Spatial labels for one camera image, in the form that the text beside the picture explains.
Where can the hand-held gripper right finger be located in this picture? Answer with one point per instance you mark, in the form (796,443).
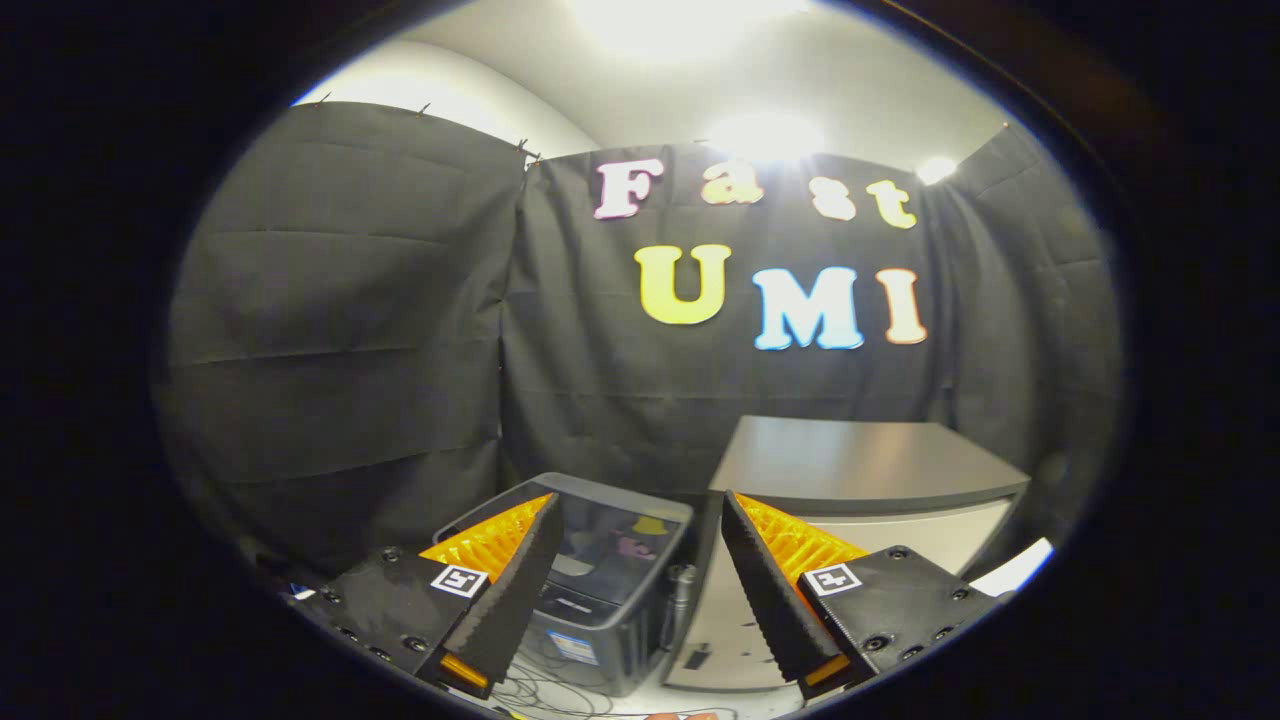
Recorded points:
(768,600)

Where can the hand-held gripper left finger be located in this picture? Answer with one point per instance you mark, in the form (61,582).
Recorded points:
(518,590)

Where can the dark washing machine lid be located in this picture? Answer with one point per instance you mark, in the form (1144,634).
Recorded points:
(610,540)

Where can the grey washing machine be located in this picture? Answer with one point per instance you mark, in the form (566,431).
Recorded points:
(610,660)

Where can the beige cabinet with dark top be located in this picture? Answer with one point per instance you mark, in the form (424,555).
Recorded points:
(850,460)

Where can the white flat board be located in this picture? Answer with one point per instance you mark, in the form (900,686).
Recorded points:
(1015,568)

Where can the black backdrop cloth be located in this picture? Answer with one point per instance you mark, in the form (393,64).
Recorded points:
(350,330)

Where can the small ceiling light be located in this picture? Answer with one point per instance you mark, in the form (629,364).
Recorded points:
(935,170)

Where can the oval ceiling light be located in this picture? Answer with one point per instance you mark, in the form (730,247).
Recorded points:
(765,135)

